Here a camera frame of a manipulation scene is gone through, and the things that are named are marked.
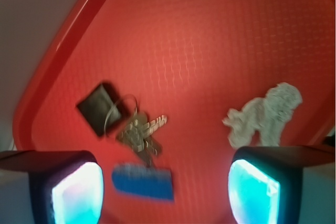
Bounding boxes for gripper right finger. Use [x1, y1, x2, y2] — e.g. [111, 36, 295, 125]
[228, 145, 335, 223]

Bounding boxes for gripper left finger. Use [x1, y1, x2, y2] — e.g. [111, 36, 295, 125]
[1, 150, 104, 223]

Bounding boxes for silver keys with black fob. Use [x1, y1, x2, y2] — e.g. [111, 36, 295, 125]
[76, 82, 168, 167]

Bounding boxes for crumpled white paper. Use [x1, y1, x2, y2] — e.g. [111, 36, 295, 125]
[222, 82, 303, 149]

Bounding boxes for blue sponge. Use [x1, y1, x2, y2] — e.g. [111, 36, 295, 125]
[111, 163, 174, 202]

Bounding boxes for red plastic tray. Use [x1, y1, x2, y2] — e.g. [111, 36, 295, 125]
[13, 0, 335, 223]

